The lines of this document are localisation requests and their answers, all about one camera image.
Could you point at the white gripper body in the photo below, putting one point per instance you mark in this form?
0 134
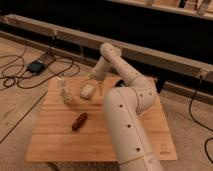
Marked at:
98 74

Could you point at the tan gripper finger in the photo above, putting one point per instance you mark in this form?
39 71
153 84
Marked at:
88 77
100 86

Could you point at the dark red pepper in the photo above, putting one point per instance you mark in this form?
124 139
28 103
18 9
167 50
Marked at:
79 121

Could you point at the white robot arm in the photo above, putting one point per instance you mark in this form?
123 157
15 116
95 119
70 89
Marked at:
122 107

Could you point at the wooden table board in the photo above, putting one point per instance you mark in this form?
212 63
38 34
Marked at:
53 139

